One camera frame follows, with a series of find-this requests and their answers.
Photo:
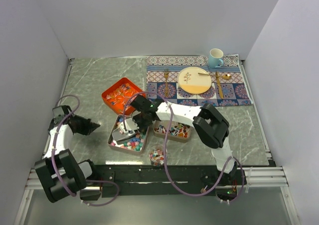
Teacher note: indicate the clear plastic cup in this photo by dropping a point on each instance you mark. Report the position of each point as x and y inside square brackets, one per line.
[156, 155]

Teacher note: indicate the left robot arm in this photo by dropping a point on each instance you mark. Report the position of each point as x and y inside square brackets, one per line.
[59, 173]

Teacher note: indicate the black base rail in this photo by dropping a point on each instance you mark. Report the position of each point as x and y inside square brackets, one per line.
[195, 180]

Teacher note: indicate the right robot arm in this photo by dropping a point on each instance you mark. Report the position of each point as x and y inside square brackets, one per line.
[210, 125]

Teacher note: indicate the orange plastic tray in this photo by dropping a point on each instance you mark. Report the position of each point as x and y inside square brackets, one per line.
[118, 94]

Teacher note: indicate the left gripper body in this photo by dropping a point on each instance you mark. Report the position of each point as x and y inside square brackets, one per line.
[78, 126]

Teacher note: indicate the gold fork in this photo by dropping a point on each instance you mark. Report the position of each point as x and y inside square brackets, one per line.
[166, 76]

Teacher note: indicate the light blue mug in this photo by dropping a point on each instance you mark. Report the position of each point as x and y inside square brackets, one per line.
[215, 59]

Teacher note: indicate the gold knife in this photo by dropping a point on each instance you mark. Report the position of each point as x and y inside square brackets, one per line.
[219, 85]

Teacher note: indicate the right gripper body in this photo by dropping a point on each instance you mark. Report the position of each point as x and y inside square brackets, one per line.
[142, 121]

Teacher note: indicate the patterned cloth placemat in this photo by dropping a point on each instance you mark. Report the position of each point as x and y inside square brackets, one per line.
[234, 90]

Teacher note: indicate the gold spoon on mat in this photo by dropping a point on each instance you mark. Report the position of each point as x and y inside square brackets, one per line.
[224, 77]

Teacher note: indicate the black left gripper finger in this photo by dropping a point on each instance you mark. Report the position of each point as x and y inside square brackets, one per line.
[87, 130]
[85, 123]

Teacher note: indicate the cream and orange plate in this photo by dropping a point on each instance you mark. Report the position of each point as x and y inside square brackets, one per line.
[191, 82]

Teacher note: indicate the tin of star candies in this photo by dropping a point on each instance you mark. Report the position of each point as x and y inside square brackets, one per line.
[134, 145]

